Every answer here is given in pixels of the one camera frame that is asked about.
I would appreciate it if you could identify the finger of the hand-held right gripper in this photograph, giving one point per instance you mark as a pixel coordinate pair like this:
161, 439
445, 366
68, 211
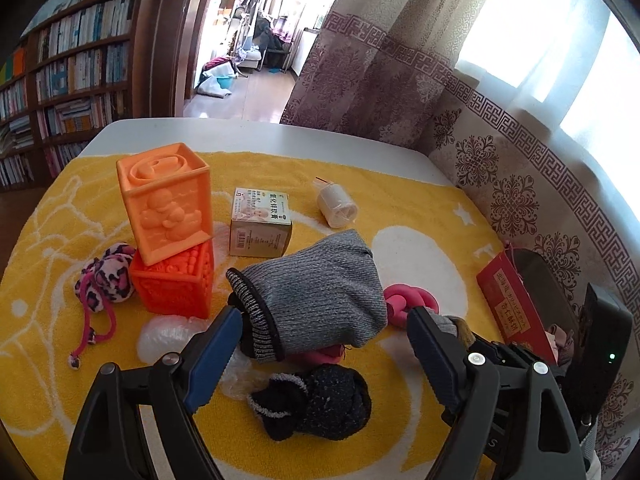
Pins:
507, 350

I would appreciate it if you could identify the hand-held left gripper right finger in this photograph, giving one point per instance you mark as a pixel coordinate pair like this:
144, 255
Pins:
432, 355

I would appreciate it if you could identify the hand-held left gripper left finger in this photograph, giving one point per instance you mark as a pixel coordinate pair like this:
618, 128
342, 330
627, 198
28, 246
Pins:
212, 360

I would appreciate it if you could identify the grey felt piece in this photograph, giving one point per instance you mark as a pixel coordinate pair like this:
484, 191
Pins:
450, 325

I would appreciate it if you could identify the dusty pink sock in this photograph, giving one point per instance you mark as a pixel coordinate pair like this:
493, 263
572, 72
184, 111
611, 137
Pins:
561, 342

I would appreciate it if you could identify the clear plastic bag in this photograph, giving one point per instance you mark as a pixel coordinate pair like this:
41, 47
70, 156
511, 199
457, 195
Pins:
165, 335

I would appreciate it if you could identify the pink knotted toy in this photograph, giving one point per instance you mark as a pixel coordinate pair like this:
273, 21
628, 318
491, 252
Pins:
407, 302

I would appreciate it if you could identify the dark orange embossed toy block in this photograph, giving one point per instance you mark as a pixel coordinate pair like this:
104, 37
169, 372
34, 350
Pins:
172, 285

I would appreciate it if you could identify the pink cloth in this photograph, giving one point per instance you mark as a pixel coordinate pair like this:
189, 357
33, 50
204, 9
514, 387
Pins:
322, 356

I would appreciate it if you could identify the black fuzzy sock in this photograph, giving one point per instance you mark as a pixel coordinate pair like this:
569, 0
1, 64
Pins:
320, 400

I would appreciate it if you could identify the grey knit sock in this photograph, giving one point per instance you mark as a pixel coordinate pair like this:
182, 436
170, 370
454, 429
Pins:
320, 290

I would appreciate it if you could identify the small medicine box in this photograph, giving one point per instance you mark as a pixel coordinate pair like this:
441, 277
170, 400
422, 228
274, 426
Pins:
260, 222

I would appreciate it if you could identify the light orange embossed toy block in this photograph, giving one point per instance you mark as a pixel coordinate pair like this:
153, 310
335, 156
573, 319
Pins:
167, 210

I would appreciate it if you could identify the yellow patterned towel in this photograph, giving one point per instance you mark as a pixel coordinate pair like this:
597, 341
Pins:
400, 210

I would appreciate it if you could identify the blue basin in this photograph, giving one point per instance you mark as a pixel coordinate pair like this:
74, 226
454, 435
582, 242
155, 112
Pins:
225, 82

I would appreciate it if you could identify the patterned lace curtain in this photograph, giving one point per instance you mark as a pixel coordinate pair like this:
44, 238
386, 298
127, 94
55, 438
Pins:
400, 75

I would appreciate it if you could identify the wooden bookshelf with books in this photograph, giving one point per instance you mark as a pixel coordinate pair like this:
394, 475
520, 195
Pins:
75, 75

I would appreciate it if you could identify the wooden door frame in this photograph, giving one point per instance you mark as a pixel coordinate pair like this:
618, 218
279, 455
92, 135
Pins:
160, 45

